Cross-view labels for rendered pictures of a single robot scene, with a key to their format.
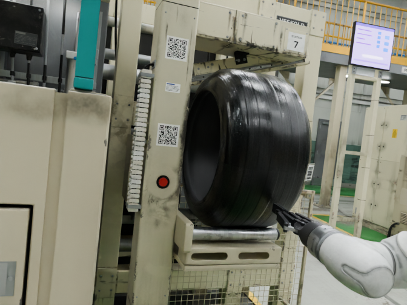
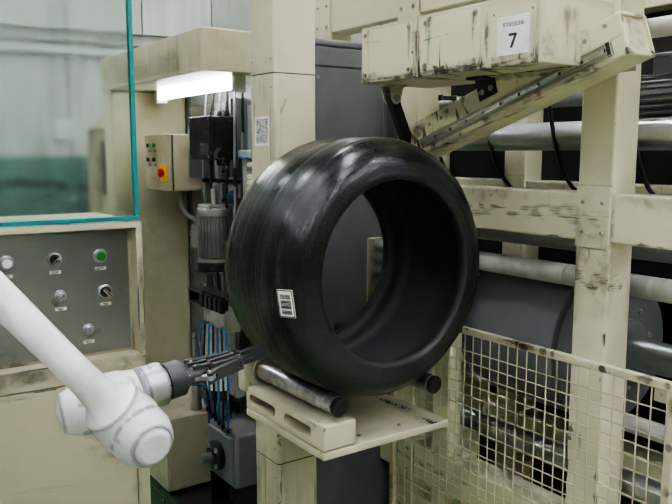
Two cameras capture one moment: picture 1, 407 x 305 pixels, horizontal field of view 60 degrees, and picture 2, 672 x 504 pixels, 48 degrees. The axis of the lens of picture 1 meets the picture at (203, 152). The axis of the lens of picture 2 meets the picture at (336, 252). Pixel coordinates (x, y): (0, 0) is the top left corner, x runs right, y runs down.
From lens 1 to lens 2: 2.04 m
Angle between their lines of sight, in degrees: 75
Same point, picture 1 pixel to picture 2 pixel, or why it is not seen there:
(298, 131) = (265, 238)
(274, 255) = (316, 436)
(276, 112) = (257, 210)
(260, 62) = (519, 84)
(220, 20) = (398, 45)
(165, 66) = (256, 155)
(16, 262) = not seen: outside the picture
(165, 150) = not seen: hidden behind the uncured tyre
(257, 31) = (446, 41)
